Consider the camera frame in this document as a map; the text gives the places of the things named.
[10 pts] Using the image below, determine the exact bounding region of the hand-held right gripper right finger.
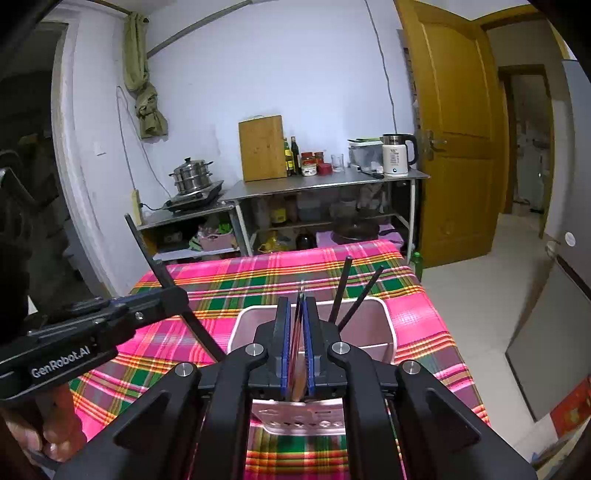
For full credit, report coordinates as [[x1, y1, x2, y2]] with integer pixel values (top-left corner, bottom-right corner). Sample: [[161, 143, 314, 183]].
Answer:
[[305, 296, 539, 480]]

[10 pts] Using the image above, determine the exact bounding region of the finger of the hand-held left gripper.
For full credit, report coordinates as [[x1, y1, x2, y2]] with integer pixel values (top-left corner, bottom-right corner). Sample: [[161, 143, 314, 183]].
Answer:
[[111, 287, 189, 334], [108, 294, 163, 307]]

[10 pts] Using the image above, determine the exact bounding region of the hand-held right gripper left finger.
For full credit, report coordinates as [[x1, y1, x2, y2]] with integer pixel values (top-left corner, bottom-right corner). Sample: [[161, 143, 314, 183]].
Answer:
[[54, 298, 293, 480]]

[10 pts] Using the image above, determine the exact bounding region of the reddish utensil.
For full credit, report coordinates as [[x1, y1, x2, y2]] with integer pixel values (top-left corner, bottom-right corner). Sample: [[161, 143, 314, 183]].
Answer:
[[290, 281, 309, 401]]

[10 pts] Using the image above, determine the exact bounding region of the black chopstick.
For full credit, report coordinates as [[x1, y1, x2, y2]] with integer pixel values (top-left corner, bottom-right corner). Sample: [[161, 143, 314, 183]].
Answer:
[[329, 256, 354, 325], [338, 265, 385, 332], [124, 215, 227, 363]]

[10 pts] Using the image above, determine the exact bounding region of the pink plastic utensil holder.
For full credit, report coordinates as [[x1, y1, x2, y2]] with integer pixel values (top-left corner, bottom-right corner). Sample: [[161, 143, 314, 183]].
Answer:
[[228, 298, 397, 435]]

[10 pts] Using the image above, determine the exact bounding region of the person's left hand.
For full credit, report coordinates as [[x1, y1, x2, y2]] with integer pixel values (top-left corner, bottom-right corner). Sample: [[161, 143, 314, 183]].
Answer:
[[0, 382, 89, 463]]

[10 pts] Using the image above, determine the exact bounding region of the pink plaid tablecloth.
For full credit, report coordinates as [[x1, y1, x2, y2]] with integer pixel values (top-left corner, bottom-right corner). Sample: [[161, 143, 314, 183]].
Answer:
[[69, 240, 491, 480]]

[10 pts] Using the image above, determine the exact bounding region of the low steel shelf table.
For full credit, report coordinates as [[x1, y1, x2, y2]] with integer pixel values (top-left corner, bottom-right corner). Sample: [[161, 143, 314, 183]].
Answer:
[[124, 200, 246, 267]]

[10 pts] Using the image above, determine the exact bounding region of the pink basket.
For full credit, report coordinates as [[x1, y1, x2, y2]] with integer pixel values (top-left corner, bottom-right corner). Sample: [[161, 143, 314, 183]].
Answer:
[[198, 231, 238, 253]]

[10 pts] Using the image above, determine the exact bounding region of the black induction cooker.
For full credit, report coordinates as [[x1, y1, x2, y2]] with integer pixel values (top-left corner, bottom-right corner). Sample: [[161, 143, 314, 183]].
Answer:
[[164, 180, 226, 214]]

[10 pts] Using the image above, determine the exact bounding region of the dark wok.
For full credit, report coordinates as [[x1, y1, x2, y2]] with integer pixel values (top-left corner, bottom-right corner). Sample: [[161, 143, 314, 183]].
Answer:
[[332, 219, 380, 246]]

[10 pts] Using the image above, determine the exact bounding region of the stainless steel steamer pot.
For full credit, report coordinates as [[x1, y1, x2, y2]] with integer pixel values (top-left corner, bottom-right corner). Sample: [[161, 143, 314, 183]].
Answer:
[[168, 157, 214, 194]]

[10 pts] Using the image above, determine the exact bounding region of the tall steel shelf table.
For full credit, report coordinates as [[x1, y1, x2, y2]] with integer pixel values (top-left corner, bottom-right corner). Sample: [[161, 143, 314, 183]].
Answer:
[[224, 168, 431, 260]]

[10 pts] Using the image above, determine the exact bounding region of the green hanging cloth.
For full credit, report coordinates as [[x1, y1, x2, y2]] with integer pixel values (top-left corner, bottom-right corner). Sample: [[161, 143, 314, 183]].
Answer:
[[122, 11, 170, 140]]

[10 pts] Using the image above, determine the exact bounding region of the white plastic tub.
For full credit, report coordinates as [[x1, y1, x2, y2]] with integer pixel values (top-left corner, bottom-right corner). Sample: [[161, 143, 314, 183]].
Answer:
[[348, 137, 384, 169]]

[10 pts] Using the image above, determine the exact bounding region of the wooden cutting board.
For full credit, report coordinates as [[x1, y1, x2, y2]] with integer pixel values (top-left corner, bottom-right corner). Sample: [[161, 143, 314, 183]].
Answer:
[[238, 114, 288, 183]]

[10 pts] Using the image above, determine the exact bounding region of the white electric kettle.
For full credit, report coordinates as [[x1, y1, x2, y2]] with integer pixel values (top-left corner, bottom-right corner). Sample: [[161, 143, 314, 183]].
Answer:
[[381, 133, 419, 179]]

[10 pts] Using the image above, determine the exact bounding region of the grey refrigerator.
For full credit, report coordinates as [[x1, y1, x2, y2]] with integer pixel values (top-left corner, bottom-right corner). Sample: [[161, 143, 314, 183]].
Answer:
[[505, 58, 591, 422]]

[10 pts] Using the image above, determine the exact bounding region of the yellow wooden door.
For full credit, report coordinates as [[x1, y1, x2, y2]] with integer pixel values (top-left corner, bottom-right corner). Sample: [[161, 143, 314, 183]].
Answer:
[[394, 0, 507, 270]]

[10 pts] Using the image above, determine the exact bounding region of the red paper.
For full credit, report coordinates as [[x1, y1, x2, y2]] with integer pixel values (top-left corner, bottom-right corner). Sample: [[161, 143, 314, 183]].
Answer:
[[551, 376, 591, 437]]

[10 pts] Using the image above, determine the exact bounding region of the grey curtain rod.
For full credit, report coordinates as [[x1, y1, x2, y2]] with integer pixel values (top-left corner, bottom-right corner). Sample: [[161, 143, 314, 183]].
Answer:
[[147, 0, 256, 59]]

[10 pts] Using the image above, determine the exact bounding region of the white door frame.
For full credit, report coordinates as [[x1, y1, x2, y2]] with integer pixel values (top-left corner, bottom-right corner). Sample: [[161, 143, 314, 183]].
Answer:
[[51, 18, 136, 297]]

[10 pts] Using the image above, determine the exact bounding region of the thin wall cable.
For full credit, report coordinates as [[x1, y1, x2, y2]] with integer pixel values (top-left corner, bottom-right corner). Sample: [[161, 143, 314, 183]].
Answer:
[[115, 85, 170, 211]]

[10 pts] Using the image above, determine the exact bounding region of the hanging wall cable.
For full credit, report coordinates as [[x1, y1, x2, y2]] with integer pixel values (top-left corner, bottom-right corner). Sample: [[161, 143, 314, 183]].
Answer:
[[365, 0, 399, 136]]

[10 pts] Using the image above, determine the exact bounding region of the brown door frame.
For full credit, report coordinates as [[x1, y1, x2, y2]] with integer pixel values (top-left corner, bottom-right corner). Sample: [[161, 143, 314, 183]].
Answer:
[[498, 65, 556, 219]]

